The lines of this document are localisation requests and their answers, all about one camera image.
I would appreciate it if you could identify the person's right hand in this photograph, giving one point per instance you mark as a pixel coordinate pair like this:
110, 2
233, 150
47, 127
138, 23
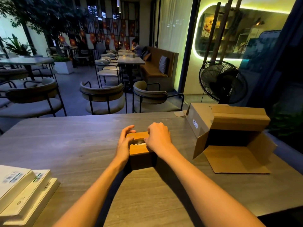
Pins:
159, 139

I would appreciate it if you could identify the person's left hand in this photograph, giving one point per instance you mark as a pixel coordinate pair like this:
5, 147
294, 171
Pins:
122, 148

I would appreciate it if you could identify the person's right thumb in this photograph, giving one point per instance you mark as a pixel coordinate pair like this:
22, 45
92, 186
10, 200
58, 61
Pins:
148, 141

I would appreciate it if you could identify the person's left thumb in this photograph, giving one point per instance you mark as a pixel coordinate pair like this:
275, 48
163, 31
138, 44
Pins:
131, 140

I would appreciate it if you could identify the wooden tissue box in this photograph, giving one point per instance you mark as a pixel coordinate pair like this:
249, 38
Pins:
142, 160

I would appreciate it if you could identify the person's left forearm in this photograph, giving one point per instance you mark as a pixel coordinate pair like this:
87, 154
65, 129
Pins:
94, 198

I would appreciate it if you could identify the person's right forearm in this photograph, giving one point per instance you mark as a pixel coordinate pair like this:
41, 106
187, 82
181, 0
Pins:
203, 193

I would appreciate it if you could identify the brown tape piece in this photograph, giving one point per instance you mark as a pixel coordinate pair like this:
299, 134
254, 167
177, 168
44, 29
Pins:
180, 113

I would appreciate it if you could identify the beige cushioned armchair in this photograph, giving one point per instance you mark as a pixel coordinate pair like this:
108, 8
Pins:
153, 98
103, 96
33, 99

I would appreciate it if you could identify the white cushioned chair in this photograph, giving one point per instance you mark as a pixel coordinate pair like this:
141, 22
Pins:
109, 59
107, 72

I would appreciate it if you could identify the brown bench sofa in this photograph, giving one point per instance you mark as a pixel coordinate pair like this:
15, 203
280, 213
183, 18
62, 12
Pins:
153, 68

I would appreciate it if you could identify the grey cushion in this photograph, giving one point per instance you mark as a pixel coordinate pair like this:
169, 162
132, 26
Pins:
163, 64

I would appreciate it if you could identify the grey square dining table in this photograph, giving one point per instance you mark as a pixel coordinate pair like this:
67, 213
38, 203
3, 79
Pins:
130, 60

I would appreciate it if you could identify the brown cushion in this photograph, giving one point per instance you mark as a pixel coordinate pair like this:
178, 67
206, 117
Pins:
147, 57

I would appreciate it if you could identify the open brown cardboard box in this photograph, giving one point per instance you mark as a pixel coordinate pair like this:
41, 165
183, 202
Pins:
236, 120

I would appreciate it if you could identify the black standing fan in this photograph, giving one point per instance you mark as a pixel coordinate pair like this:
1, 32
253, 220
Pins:
222, 82

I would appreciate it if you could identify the white planter box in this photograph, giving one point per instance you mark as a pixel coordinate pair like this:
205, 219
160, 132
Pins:
64, 67

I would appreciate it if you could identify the white sheer curtain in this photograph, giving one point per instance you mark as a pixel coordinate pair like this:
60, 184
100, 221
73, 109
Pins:
175, 40

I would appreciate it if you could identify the group of red flower decorations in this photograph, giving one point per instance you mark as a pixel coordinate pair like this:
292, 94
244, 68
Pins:
106, 36

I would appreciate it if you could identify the white flat box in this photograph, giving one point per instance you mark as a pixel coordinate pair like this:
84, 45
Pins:
39, 205
11, 184
30, 193

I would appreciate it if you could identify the wooden pole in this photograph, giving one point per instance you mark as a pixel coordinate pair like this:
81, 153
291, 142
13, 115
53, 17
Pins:
211, 30
230, 30
222, 30

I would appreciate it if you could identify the framed yellow poster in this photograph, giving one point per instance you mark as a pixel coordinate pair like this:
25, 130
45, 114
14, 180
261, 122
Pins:
208, 26

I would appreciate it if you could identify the grey marble table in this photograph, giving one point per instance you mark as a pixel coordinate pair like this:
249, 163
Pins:
26, 60

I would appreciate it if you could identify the dark round-back chair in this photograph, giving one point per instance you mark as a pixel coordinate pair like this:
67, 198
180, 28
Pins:
14, 73

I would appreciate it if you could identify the green potted plant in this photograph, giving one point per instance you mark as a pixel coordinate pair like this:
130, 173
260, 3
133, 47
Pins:
17, 47

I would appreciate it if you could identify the large leafy tree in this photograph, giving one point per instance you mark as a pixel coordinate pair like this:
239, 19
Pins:
47, 14

